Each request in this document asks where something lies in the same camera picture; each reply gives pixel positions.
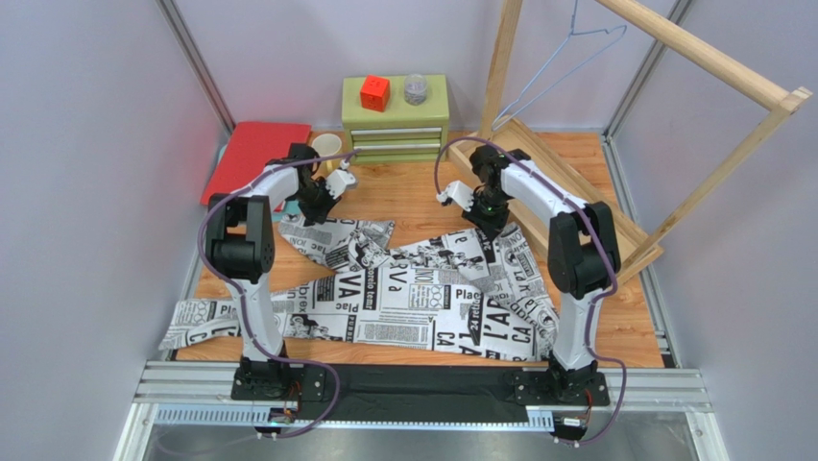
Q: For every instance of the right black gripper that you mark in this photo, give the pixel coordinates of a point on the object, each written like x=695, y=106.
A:
x=489, y=218

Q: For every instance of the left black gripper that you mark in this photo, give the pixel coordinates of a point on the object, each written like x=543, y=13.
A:
x=319, y=215

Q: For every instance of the newspaper print trousers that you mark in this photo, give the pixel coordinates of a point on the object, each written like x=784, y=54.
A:
x=459, y=292

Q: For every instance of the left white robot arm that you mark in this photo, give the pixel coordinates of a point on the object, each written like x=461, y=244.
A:
x=236, y=243

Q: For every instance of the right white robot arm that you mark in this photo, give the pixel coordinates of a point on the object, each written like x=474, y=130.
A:
x=582, y=257

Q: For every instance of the teal cutting board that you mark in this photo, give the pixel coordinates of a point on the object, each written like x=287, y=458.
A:
x=283, y=209

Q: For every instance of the yellow mug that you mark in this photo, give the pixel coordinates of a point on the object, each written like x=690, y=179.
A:
x=327, y=145

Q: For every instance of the wooden clothes rack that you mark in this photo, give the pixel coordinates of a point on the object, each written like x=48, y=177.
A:
x=640, y=249

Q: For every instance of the red board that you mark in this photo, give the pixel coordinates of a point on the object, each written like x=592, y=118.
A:
x=251, y=146

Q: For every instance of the green drawer cabinet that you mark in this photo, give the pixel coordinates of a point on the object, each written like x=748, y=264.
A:
x=402, y=132

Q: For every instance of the red cube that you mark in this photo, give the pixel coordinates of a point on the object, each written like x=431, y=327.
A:
x=375, y=93

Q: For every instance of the clear glass jar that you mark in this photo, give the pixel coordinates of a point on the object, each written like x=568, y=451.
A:
x=415, y=87

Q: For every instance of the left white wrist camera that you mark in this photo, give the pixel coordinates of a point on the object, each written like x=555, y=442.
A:
x=341, y=180

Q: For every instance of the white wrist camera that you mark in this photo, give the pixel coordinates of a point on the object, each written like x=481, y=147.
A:
x=341, y=180
x=457, y=193

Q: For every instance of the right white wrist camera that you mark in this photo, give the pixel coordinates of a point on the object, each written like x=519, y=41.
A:
x=457, y=193

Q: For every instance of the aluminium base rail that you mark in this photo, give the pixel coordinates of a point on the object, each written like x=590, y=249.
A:
x=657, y=389

